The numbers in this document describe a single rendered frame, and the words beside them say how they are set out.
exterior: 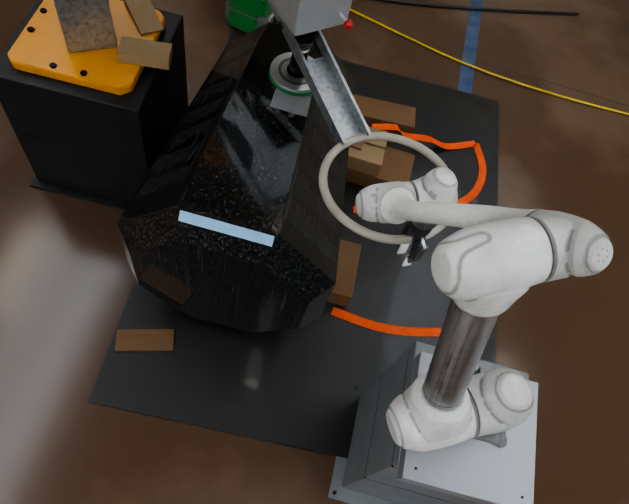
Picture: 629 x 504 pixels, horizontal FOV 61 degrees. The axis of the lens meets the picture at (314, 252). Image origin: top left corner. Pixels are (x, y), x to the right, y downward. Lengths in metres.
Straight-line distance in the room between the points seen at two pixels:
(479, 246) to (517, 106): 2.98
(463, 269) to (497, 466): 0.90
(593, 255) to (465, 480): 0.87
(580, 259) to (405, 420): 0.63
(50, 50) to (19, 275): 1.02
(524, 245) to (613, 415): 2.17
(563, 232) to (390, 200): 0.54
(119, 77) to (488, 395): 1.78
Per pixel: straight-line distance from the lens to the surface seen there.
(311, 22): 1.98
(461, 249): 1.00
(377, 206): 1.49
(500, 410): 1.52
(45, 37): 2.57
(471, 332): 1.16
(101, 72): 2.40
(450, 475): 1.71
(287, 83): 2.21
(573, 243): 1.07
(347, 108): 2.08
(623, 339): 3.33
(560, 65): 4.44
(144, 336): 2.57
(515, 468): 1.79
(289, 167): 1.98
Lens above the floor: 2.43
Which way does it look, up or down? 60 degrees down
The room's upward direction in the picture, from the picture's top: 19 degrees clockwise
